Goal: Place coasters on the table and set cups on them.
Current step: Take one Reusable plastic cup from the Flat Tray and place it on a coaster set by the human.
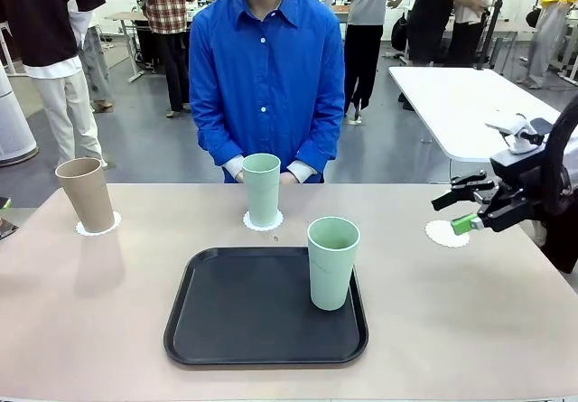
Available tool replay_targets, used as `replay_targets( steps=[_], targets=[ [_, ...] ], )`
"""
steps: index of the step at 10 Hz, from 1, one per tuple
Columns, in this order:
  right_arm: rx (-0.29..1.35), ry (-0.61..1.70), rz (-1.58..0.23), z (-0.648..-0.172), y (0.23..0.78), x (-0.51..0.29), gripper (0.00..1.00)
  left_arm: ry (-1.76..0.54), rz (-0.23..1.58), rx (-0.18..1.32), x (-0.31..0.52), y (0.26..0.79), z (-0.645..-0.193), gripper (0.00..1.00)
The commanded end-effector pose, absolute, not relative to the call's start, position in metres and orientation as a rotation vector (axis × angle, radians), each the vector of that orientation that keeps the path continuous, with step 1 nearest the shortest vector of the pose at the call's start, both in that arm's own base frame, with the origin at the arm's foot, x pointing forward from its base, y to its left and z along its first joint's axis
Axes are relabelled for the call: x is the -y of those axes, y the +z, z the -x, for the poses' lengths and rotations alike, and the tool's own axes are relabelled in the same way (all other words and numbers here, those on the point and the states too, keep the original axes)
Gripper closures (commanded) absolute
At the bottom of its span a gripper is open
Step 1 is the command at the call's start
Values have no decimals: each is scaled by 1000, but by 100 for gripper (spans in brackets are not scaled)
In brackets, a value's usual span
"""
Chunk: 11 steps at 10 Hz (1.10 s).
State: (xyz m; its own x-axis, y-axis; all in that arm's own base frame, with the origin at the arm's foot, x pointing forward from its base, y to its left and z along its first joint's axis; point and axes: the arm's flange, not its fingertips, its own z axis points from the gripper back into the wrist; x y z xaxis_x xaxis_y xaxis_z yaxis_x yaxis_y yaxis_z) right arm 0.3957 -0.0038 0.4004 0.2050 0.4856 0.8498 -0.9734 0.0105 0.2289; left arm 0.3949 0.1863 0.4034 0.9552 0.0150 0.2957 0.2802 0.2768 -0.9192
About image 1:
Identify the white background table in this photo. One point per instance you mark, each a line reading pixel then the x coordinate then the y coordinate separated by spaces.
pixel 451 104

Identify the man in black tee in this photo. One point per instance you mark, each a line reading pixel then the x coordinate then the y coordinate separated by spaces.
pixel 45 22

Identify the black backpack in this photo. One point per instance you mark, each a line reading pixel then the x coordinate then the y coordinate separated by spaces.
pixel 399 31

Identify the white scalloped paper coaster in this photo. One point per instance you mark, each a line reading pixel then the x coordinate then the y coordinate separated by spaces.
pixel 116 221
pixel 280 221
pixel 440 235

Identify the person's right hand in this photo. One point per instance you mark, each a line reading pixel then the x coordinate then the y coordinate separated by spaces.
pixel 239 178

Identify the person's right forearm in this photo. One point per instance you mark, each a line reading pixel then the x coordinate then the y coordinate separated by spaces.
pixel 217 149

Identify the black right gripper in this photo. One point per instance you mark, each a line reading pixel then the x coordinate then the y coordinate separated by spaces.
pixel 519 171

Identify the person in plaid shirt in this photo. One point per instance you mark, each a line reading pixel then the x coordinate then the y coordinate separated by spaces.
pixel 169 4

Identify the person's left hand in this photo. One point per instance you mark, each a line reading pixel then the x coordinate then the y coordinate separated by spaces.
pixel 286 178

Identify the wooden background desk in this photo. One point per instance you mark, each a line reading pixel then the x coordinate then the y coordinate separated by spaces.
pixel 124 15

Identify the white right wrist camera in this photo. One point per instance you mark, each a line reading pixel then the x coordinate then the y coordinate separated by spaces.
pixel 519 133

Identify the person's left forearm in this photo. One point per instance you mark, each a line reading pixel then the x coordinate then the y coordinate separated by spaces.
pixel 316 153

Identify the black plastic tray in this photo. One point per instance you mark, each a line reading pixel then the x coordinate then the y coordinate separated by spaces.
pixel 253 316

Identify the black tripod pole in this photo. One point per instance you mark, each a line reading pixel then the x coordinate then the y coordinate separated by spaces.
pixel 490 31

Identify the person in grey trousers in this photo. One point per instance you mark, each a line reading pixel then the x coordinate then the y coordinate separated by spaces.
pixel 97 58

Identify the pale green plastic cup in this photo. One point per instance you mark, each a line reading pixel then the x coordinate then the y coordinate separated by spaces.
pixel 332 275
pixel 262 189

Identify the person's blue shirt torso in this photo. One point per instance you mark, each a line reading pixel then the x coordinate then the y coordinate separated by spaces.
pixel 266 81

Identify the person in black clothes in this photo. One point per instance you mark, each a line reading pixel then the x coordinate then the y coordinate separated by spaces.
pixel 433 13

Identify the person in grey shirt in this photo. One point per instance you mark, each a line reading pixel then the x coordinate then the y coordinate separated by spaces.
pixel 366 4

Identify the brown plastic cup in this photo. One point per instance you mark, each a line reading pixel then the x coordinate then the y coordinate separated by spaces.
pixel 86 194

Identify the white cylindrical air purifier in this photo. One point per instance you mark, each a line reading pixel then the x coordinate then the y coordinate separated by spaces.
pixel 15 117

